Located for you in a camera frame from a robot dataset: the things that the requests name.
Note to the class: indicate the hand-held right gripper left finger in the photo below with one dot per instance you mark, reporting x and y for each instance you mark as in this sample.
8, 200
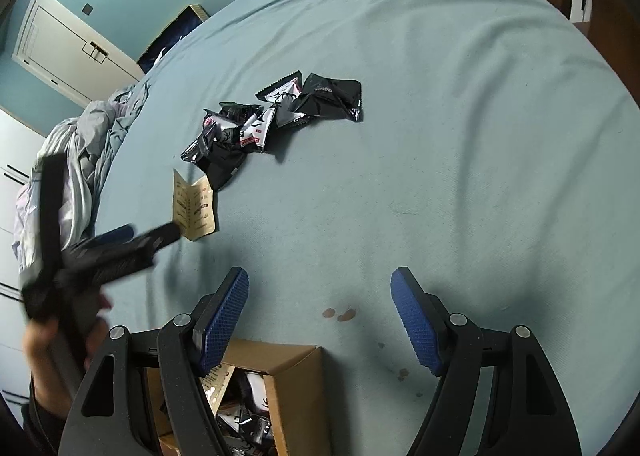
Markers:
222, 323

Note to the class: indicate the pile of black snack packets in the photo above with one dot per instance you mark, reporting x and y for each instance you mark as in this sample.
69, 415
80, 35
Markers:
247, 416
280, 115

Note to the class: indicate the cardboard box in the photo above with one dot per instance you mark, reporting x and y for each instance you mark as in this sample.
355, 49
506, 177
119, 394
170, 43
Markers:
300, 401

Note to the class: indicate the white wardrobe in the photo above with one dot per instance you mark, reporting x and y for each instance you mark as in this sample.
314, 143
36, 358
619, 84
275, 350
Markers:
12, 236

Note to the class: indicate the white door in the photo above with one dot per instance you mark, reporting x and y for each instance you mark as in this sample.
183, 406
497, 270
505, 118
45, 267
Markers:
65, 45

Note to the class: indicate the person's left hand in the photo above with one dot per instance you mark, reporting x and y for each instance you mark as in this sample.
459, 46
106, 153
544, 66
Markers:
45, 361

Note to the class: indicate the brown paper packet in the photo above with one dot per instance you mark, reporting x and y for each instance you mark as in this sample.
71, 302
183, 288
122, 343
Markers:
194, 208
216, 380

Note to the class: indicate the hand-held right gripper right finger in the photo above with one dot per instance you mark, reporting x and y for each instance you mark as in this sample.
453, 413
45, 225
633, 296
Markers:
417, 323

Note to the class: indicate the person's left forearm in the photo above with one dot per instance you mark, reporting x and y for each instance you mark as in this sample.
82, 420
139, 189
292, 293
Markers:
42, 426

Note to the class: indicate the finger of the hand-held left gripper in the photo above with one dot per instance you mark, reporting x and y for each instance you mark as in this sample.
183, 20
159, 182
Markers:
145, 248
107, 238

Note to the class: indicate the crumpled grey blanket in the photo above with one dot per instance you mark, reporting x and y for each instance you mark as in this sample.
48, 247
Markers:
95, 145

